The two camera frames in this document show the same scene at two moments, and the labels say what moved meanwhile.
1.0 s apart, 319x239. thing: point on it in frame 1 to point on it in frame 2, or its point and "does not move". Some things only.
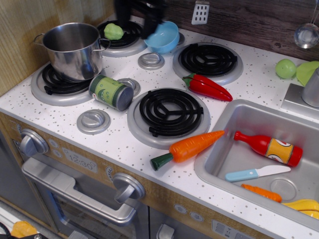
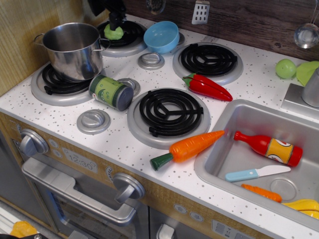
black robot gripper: (153, 9) to (116, 8)
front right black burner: (159, 118) does not move
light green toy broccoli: (113, 32) does not move
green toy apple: (285, 68) does not move
